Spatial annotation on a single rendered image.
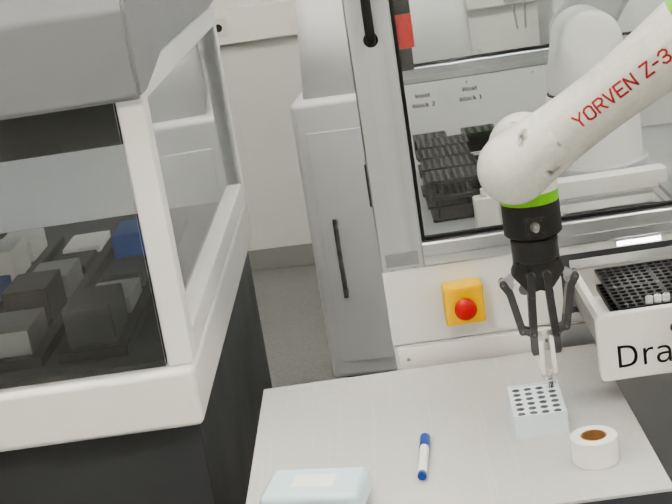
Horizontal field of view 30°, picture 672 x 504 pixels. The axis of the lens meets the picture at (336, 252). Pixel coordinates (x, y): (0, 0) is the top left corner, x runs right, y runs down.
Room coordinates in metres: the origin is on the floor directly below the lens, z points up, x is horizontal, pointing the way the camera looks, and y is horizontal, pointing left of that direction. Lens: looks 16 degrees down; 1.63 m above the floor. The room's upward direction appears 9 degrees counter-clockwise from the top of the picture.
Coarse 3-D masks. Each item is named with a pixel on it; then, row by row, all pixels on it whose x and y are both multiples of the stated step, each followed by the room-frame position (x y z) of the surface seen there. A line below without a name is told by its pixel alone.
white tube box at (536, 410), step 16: (528, 384) 1.92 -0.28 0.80; (544, 384) 1.92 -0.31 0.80; (512, 400) 1.88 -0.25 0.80; (528, 400) 1.87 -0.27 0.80; (544, 400) 1.86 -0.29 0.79; (560, 400) 1.85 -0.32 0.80; (512, 416) 1.84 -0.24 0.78; (528, 416) 1.80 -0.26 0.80; (544, 416) 1.80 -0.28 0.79; (560, 416) 1.80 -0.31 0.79; (528, 432) 1.80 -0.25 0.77; (544, 432) 1.80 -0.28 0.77; (560, 432) 1.80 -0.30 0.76
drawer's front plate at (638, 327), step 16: (608, 320) 1.84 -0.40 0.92; (624, 320) 1.84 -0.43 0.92; (640, 320) 1.84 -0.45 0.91; (656, 320) 1.84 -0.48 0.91; (608, 336) 1.84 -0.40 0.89; (624, 336) 1.84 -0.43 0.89; (640, 336) 1.84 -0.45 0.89; (656, 336) 1.84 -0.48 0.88; (608, 352) 1.84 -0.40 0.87; (624, 352) 1.84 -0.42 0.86; (640, 352) 1.84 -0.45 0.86; (656, 352) 1.84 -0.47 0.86; (608, 368) 1.84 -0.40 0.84; (624, 368) 1.84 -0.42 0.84; (640, 368) 1.84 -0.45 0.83; (656, 368) 1.84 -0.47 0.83
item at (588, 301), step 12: (600, 264) 2.20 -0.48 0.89; (612, 264) 2.19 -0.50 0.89; (624, 264) 2.19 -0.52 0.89; (588, 276) 2.19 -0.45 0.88; (576, 288) 2.14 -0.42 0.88; (588, 288) 2.19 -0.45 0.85; (576, 300) 2.14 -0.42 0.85; (588, 300) 2.02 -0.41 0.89; (600, 300) 2.17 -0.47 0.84; (588, 312) 2.01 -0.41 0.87; (600, 312) 1.95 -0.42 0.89; (588, 324) 2.03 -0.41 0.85
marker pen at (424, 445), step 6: (420, 438) 1.84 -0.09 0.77; (426, 438) 1.83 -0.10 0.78; (420, 444) 1.81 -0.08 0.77; (426, 444) 1.81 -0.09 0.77; (420, 450) 1.79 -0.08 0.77; (426, 450) 1.79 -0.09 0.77; (420, 456) 1.77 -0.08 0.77; (426, 456) 1.77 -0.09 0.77; (420, 462) 1.75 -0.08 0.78; (426, 462) 1.75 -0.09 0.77; (420, 468) 1.73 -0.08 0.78; (426, 468) 1.73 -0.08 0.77; (420, 474) 1.71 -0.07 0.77; (426, 474) 1.72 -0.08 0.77
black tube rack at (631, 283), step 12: (636, 264) 2.15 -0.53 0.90; (648, 264) 2.15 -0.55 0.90; (660, 264) 2.13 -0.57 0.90; (600, 276) 2.12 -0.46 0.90; (612, 276) 2.10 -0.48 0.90; (624, 276) 2.09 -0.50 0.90; (636, 276) 2.08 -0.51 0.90; (648, 276) 2.08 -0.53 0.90; (660, 276) 2.06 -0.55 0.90; (600, 288) 2.13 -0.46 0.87; (612, 288) 2.04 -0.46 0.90; (624, 288) 2.03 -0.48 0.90; (636, 288) 2.02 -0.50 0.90; (648, 288) 2.02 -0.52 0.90; (660, 288) 2.00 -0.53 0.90; (612, 300) 2.06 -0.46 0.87; (624, 300) 1.97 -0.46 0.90; (636, 300) 1.97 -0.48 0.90
